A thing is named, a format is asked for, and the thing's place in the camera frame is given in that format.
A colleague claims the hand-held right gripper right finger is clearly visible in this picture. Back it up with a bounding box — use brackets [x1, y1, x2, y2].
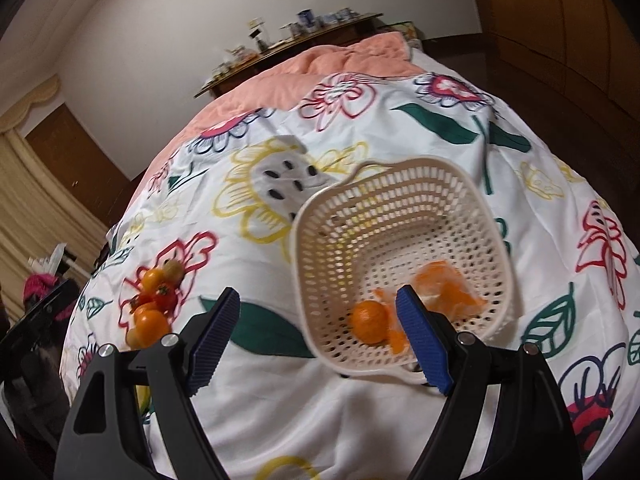
[395, 285, 583, 480]

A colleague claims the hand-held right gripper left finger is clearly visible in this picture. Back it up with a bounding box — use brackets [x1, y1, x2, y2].
[54, 287, 242, 480]

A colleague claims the white plastic basket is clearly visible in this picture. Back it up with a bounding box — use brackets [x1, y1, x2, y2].
[290, 157, 516, 386]

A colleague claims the pink knitted cloth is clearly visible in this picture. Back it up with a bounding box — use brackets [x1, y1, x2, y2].
[21, 271, 60, 306]

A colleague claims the plastic bag of orange pieces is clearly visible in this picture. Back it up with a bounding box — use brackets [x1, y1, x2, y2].
[375, 262, 488, 356]

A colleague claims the white plastic rack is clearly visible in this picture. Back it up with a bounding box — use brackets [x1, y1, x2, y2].
[27, 242, 76, 276]

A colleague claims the floral printed blanket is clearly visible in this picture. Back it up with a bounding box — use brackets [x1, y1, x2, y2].
[60, 72, 640, 480]

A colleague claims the beige curtain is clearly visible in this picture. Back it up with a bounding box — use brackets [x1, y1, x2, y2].
[0, 74, 108, 321]

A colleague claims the brown wooden door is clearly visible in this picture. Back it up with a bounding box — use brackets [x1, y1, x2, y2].
[25, 102, 143, 228]

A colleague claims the pink blanket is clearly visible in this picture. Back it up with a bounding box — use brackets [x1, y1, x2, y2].
[132, 31, 426, 196]

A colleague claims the wooden headboard shelf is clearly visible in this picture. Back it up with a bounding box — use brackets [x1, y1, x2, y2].
[194, 12, 385, 100]

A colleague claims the brown wooden wardrobe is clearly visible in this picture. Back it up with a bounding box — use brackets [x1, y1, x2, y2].
[467, 0, 640, 126]

